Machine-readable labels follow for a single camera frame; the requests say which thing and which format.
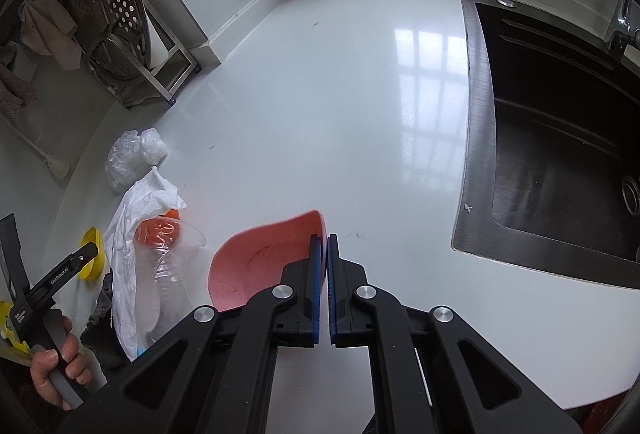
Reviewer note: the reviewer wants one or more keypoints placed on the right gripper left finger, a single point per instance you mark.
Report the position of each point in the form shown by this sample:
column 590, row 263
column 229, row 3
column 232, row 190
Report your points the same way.
column 298, row 299

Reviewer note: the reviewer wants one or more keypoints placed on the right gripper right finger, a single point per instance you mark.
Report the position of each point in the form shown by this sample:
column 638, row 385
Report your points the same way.
column 348, row 324

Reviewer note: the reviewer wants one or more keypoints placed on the dark grey rag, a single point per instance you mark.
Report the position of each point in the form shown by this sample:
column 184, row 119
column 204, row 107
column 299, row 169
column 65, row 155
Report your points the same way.
column 100, row 336

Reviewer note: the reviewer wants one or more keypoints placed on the pink plastic bowl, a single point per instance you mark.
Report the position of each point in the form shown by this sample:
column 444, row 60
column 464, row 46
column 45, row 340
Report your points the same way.
column 253, row 260

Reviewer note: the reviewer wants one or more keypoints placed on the black kitchen sink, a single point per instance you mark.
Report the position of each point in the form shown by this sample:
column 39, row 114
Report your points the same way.
column 551, row 170

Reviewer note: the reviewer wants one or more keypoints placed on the person's left hand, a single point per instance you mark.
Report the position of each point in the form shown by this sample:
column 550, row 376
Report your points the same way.
column 46, row 361

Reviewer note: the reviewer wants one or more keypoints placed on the yellow green packet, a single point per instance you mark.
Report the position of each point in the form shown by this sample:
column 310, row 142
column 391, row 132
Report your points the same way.
column 8, row 332

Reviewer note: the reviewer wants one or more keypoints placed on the clear plastic cup orange lid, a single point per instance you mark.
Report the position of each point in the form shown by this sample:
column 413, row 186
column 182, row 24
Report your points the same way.
column 164, row 248

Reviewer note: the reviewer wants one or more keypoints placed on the crumpled clear plastic bag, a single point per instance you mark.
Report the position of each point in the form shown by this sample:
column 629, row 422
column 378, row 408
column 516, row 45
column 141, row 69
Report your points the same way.
column 132, row 155

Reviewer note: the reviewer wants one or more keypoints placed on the mauve hanging cloth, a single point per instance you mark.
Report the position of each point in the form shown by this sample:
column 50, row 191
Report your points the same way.
column 16, row 93

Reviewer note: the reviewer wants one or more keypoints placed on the beige hanging cloth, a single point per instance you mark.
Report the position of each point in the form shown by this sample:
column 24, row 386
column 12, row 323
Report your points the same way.
column 48, row 30

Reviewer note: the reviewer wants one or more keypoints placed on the steel dish rack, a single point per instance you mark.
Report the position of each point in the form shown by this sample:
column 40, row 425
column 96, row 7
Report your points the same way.
column 170, row 66

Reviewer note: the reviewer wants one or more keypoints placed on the perforated steel steamer tray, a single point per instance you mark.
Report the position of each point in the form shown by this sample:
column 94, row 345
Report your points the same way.
column 102, row 4

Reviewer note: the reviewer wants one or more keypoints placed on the chrome faucet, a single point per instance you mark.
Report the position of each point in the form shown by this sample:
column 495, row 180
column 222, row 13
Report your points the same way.
column 621, row 32

